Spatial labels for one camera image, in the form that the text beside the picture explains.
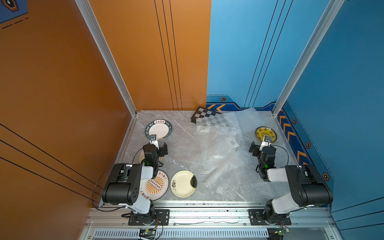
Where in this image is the cream dinner plate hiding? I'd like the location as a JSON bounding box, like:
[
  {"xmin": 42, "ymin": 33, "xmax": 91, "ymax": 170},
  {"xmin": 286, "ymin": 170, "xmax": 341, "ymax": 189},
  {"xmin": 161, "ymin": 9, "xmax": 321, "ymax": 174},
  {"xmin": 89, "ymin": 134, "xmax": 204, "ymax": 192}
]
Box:
[{"xmin": 139, "ymin": 150, "xmax": 163, "ymax": 162}]

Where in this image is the yellow dinner plate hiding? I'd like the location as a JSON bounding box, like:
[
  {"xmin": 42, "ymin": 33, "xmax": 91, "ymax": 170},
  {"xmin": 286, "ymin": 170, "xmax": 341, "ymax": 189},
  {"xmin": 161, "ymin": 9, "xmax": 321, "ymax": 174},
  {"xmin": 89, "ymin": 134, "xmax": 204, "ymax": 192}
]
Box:
[{"xmin": 255, "ymin": 126, "xmax": 278, "ymax": 143}]

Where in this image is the bubble white blue plate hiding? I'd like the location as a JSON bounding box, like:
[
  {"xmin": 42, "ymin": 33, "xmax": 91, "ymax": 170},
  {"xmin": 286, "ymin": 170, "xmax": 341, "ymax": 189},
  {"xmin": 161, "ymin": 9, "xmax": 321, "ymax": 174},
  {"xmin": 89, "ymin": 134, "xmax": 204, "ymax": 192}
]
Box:
[{"xmin": 145, "ymin": 119, "xmax": 173, "ymax": 141}]

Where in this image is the bubble wrap of yellow plate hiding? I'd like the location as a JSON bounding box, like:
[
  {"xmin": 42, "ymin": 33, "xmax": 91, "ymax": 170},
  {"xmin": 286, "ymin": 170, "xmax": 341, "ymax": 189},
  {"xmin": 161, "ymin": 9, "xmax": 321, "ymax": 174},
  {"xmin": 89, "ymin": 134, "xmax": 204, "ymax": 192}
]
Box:
[{"xmin": 236, "ymin": 132, "xmax": 298, "ymax": 203}]

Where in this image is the white orange sunburst plate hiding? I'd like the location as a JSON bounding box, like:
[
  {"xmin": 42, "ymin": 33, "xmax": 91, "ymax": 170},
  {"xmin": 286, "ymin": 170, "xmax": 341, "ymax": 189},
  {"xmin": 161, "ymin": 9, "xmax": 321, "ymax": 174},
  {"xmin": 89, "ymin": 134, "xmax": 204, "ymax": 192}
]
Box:
[{"xmin": 140, "ymin": 170, "xmax": 170, "ymax": 201}]

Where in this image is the bubble wrap of green plate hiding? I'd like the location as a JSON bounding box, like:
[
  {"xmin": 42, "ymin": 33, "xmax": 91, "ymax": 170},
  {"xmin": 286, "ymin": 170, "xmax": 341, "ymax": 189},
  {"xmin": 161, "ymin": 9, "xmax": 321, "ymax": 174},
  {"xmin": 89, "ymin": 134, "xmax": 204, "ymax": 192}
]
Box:
[{"xmin": 235, "ymin": 108, "xmax": 271, "ymax": 138}]

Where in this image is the small white cream plate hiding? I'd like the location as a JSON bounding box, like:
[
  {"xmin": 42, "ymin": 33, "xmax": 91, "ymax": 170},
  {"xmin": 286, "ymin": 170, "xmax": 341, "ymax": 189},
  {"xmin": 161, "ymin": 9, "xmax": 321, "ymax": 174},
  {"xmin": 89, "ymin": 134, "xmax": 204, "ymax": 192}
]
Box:
[{"xmin": 171, "ymin": 171, "xmax": 197, "ymax": 198}]

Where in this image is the bubble pink plate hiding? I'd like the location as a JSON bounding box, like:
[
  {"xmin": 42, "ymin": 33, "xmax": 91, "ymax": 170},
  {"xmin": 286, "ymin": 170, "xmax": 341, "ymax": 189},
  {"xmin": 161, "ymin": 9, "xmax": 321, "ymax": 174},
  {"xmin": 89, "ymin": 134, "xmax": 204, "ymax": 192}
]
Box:
[{"xmin": 203, "ymin": 163, "xmax": 273, "ymax": 202}]

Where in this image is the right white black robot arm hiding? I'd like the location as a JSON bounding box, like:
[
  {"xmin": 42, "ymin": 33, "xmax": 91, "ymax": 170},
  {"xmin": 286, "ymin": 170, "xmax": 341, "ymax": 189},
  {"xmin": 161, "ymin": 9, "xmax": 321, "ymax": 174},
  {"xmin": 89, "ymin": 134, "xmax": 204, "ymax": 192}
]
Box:
[{"xmin": 249, "ymin": 141, "xmax": 334, "ymax": 225}]

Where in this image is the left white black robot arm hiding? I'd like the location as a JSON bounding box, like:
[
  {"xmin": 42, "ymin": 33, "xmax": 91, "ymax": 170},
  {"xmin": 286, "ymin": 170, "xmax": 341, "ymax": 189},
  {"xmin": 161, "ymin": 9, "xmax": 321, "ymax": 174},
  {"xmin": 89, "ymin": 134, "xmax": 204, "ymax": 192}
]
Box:
[{"xmin": 102, "ymin": 143, "xmax": 168, "ymax": 225}]

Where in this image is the black white checkerboard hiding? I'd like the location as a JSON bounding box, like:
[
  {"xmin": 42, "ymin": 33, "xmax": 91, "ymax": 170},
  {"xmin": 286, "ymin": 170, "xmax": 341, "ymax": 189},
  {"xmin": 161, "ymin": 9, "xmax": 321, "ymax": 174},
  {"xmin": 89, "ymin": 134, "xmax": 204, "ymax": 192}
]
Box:
[{"xmin": 191, "ymin": 107, "xmax": 221, "ymax": 124}]

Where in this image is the right green circuit board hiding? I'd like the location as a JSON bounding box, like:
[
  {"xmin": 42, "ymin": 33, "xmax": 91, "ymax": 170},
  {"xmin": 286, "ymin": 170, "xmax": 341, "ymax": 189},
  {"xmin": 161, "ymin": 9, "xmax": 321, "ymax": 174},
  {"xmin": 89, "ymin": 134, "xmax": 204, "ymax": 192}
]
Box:
[{"xmin": 267, "ymin": 228, "xmax": 290, "ymax": 240}]

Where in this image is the green circuit board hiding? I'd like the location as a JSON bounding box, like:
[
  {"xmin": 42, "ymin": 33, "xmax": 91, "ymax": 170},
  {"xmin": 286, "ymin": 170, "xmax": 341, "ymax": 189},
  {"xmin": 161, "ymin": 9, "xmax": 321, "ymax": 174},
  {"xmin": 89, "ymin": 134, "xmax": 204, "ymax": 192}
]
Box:
[
  {"xmin": 267, "ymin": 228, "xmax": 290, "ymax": 240},
  {"xmin": 138, "ymin": 229, "xmax": 157, "ymax": 240}
]

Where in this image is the left green circuit board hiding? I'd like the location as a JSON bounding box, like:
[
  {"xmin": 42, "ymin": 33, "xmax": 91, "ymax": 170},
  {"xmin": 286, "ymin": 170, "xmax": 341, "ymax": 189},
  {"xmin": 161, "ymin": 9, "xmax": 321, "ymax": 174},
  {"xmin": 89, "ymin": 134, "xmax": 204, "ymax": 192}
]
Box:
[{"xmin": 138, "ymin": 229, "xmax": 157, "ymax": 240}]

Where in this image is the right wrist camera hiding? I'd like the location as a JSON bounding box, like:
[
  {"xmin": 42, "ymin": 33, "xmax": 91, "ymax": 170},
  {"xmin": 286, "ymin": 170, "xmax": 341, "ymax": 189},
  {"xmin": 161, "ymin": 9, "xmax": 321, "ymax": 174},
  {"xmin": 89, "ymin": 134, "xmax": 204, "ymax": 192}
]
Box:
[{"xmin": 260, "ymin": 135, "xmax": 272, "ymax": 151}]

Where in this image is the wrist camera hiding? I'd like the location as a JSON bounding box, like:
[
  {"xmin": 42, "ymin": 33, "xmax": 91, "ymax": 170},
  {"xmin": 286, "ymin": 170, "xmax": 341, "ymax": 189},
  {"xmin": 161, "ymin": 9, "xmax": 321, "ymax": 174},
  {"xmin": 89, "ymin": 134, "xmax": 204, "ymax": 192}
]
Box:
[
  {"xmin": 260, "ymin": 135, "xmax": 272, "ymax": 151},
  {"xmin": 150, "ymin": 135, "xmax": 159, "ymax": 149}
]

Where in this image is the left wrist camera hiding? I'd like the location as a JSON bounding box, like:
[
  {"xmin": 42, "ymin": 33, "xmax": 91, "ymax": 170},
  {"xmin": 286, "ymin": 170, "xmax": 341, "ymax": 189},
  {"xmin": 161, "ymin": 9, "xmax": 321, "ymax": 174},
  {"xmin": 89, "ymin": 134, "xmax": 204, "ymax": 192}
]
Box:
[{"xmin": 150, "ymin": 135, "xmax": 159, "ymax": 149}]

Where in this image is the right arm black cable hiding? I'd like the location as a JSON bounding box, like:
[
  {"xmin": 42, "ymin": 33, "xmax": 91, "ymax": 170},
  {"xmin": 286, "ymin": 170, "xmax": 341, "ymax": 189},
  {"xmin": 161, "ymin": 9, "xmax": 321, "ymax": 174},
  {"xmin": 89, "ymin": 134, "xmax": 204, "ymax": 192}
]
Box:
[{"xmin": 271, "ymin": 144, "xmax": 290, "ymax": 166}]

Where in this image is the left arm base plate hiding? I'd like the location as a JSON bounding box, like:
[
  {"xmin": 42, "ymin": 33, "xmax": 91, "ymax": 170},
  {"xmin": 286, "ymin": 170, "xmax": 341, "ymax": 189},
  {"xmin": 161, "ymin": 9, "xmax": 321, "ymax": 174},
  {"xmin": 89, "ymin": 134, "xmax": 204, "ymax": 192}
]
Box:
[{"xmin": 128, "ymin": 209, "xmax": 170, "ymax": 226}]

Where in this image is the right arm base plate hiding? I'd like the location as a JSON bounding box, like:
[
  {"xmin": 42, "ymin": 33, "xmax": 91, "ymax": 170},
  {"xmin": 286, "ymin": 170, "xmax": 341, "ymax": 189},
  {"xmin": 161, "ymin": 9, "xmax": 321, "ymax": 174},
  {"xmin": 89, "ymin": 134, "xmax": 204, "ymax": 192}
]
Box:
[{"xmin": 248, "ymin": 209, "xmax": 292, "ymax": 226}]

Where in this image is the aluminium front rail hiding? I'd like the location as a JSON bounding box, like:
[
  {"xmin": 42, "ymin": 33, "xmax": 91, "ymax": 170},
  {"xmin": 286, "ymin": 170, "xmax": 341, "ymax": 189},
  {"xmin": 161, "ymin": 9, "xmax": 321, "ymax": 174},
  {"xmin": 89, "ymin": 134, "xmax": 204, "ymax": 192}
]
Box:
[{"xmin": 84, "ymin": 201, "xmax": 336, "ymax": 228}]

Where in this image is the white vented cable duct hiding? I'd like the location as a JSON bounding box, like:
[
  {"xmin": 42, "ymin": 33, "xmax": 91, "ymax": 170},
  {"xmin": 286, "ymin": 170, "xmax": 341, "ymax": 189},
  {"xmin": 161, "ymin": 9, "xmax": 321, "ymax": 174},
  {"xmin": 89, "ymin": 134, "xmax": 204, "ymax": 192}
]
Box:
[{"xmin": 90, "ymin": 228, "xmax": 269, "ymax": 240}]

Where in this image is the left aluminium corner post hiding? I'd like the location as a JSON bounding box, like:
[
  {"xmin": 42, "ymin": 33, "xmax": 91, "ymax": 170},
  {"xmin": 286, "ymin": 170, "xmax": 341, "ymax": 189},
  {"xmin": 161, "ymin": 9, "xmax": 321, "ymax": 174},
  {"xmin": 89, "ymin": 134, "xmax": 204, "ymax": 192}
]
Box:
[{"xmin": 75, "ymin": 0, "xmax": 137, "ymax": 118}]

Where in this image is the aluminium corner post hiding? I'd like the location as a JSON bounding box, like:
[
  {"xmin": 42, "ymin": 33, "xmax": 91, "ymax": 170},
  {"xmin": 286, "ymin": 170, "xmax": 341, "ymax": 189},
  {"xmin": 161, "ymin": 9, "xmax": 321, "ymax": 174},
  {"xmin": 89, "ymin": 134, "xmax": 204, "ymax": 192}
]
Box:
[
  {"xmin": 75, "ymin": 0, "xmax": 137, "ymax": 118},
  {"xmin": 272, "ymin": 0, "xmax": 345, "ymax": 118}
]

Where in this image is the right aluminium corner post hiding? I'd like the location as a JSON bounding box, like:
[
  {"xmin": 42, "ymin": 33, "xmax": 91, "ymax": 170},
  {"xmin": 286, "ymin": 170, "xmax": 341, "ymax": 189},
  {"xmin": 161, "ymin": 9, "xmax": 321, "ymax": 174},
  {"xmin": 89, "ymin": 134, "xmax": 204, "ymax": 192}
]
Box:
[{"xmin": 272, "ymin": 0, "xmax": 345, "ymax": 118}]

